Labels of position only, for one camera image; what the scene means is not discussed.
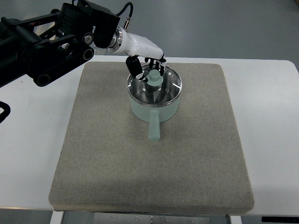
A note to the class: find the grey felt mat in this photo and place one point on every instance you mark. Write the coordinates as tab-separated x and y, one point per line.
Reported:
108	164

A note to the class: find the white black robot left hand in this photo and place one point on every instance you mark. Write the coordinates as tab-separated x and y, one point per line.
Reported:
135	46

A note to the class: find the metal table frame plate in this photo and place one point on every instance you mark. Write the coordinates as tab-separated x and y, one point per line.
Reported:
110	218

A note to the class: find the glass lid with green knob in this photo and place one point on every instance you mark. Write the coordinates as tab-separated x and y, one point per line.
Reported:
156	96

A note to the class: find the mint green saucepan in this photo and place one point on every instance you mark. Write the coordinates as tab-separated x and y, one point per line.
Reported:
153	115

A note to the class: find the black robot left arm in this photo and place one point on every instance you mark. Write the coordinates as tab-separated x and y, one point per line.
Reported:
47	47

